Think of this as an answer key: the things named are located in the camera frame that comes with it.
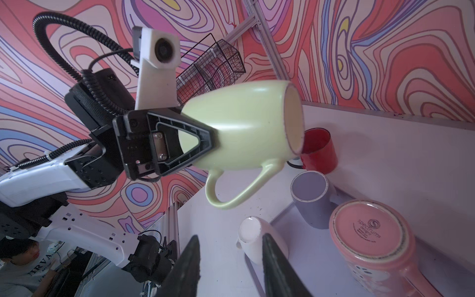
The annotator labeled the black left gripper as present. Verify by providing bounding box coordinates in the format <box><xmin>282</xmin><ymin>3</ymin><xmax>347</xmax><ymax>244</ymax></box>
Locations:
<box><xmin>65</xmin><ymin>108</ymin><xmax>215</xmax><ymax>188</ymax></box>

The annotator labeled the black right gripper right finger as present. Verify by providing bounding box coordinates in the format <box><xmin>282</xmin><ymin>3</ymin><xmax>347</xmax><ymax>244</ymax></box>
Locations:
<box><xmin>262</xmin><ymin>233</ymin><xmax>312</xmax><ymax>297</ymax></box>

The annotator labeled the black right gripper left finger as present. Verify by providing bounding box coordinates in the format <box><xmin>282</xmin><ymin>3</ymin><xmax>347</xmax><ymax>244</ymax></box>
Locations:
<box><xmin>156</xmin><ymin>235</ymin><xmax>200</xmax><ymax>297</ymax></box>

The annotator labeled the white mug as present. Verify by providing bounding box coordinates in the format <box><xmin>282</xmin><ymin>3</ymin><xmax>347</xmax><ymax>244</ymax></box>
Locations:
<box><xmin>236</xmin><ymin>216</ymin><xmax>289</xmax><ymax>266</ymax></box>

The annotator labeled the purple mug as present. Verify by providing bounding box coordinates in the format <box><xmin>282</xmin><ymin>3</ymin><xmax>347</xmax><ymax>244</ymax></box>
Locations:
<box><xmin>290</xmin><ymin>171</ymin><xmax>337</xmax><ymax>230</ymax></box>

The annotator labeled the light green mug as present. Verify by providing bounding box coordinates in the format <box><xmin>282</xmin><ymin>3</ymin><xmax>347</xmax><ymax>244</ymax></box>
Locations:
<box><xmin>181</xmin><ymin>80</ymin><xmax>305</xmax><ymax>210</ymax></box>

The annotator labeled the pink patterned mug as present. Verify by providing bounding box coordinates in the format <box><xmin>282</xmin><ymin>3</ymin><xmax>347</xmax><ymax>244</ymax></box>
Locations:
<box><xmin>329</xmin><ymin>199</ymin><xmax>440</xmax><ymax>297</ymax></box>

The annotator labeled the red mug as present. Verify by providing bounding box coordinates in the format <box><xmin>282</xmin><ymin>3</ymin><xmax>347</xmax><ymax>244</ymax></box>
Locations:
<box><xmin>287</xmin><ymin>127</ymin><xmax>338</xmax><ymax>174</ymax></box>

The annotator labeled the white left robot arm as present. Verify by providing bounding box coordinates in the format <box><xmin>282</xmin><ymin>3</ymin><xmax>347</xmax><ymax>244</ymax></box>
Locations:
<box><xmin>1</xmin><ymin>12</ymin><xmax>215</xmax><ymax>285</ymax></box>

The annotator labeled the person in grey shirt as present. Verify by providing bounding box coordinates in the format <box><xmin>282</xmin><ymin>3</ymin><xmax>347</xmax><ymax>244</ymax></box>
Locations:
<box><xmin>1</xmin><ymin>238</ymin><xmax>57</xmax><ymax>297</ymax></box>

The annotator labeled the lavender plastic tray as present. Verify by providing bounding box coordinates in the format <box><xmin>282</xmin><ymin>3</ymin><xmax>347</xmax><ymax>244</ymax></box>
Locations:
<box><xmin>242</xmin><ymin>187</ymin><xmax>475</xmax><ymax>297</ymax></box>

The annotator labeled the black wire basket left wall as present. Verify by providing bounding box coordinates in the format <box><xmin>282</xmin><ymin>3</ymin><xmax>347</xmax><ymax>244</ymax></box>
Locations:
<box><xmin>176</xmin><ymin>39</ymin><xmax>246</xmax><ymax>106</ymax></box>

